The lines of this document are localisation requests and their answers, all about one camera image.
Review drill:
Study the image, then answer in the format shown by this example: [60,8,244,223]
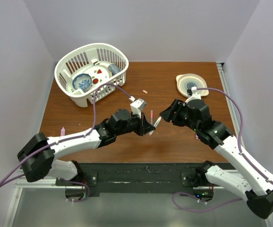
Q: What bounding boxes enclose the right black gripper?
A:
[159,98,200,132]

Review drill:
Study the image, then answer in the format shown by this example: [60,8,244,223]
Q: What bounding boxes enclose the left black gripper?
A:
[115,110,155,136]

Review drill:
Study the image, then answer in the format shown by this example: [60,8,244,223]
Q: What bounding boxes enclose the white pink-end marker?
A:
[149,116,162,135]

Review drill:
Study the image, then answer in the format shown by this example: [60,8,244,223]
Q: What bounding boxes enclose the pink highlighter pen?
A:
[150,110,154,125]

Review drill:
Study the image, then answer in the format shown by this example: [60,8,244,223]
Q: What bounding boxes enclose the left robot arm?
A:
[17,109,155,185]

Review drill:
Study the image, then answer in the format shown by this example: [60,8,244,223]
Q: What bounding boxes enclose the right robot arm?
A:
[159,99,273,219]

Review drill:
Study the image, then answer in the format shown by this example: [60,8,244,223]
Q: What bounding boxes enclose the purple pen cap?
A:
[60,127,66,136]

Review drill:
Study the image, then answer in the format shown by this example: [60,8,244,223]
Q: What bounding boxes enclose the beige plate blue rings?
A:
[175,73,210,98]

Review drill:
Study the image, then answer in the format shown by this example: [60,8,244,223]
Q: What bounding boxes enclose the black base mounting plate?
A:
[53,162,224,197]

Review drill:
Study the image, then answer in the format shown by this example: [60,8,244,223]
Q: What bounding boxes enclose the grey blue cup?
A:
[107,63,121,76]

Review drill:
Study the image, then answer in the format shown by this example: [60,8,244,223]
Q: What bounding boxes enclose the white strawberry plate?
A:
[82,65,112,87]

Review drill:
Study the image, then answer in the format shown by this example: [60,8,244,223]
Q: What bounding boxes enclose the blue patterned bowl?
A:
[72,73,92,91]

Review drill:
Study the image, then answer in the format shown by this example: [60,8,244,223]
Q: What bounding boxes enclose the white plastic dish basket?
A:
[54,43,129,107]

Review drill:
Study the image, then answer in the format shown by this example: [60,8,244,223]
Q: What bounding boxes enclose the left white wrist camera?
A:
[130,98,147,118]

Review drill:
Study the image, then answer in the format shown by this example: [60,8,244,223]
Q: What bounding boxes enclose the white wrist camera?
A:
[185,87,201,104]
[130,98,147,118]

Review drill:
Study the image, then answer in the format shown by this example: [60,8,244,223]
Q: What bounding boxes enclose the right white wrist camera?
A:
[185,87,201,104]

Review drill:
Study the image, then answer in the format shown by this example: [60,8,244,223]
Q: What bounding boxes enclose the aluminium frame rail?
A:
[216,63,273,227]

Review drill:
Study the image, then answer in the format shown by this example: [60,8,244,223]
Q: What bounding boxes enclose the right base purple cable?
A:
[172,192,243,213]

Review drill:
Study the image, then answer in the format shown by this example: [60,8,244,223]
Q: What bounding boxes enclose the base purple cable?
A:
[65,179,91,203]
[172,192,243,213]

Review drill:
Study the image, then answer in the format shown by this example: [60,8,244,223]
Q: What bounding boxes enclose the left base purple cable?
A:
[65,179,91,203]

